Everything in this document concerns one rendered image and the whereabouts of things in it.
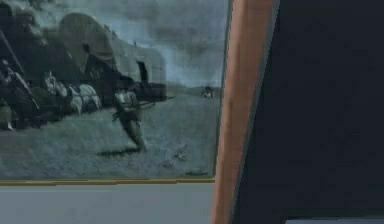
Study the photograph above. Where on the framed landscape painting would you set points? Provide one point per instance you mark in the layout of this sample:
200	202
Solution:
106	100

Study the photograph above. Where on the brown wooden door frame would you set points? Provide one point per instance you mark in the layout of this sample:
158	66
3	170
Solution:
238	110

